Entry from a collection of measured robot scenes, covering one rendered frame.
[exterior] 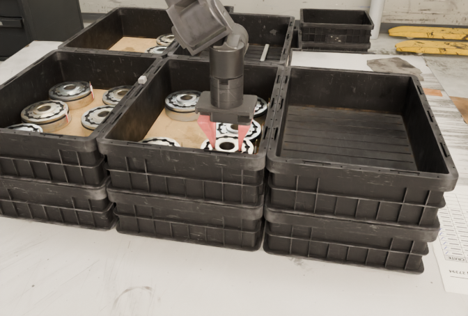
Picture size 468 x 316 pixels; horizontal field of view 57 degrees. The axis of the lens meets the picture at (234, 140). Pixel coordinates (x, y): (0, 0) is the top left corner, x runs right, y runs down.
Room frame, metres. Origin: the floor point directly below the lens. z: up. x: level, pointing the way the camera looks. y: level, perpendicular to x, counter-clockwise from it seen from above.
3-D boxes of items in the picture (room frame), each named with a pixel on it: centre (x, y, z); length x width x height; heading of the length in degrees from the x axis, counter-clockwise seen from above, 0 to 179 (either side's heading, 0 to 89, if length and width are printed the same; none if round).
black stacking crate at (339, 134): (0.73, -0.23, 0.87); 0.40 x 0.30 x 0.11; 170
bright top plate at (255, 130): (0.78, -0.01, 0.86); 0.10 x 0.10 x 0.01
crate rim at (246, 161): (0.79, 0.06, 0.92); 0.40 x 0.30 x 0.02; 170
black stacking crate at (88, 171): (0.84, 0.36, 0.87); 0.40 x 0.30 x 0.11; 170
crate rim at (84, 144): (0.84, 0.36, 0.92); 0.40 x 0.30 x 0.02; 170
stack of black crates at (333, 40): (2.46, -0.58, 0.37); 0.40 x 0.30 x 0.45; 84
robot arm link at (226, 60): (0.68, 0.01, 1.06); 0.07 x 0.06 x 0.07; 174
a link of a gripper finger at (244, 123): (0.67, 0.00, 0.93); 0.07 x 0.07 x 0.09; 80
